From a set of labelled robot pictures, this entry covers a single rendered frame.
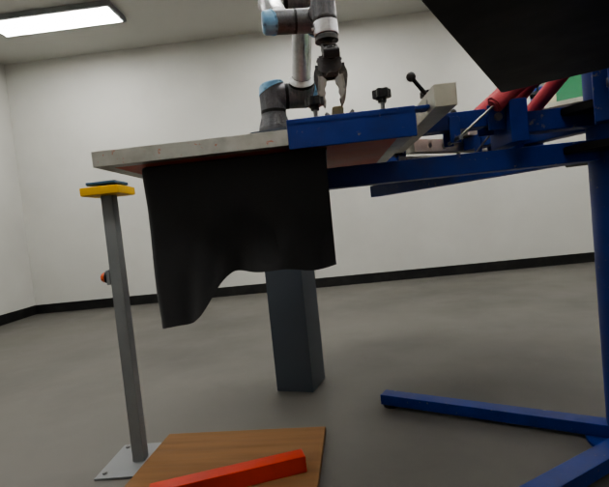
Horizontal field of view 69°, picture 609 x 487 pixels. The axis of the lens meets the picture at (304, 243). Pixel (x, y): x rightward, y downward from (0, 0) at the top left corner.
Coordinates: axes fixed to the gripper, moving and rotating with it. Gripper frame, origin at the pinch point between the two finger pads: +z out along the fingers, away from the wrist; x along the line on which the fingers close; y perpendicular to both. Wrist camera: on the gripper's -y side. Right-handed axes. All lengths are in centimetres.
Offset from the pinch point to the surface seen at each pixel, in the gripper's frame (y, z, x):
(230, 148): -29.2, 15.5, 26.9
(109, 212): 10, 25, 78
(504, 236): 378, 75, -196
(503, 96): -9.0, 6.2, -46.1
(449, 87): -34.5, 8.7, -24.2
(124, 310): 10, 58, 77
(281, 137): -29.2, 14.4, 14.4
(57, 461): 16, 111, 111
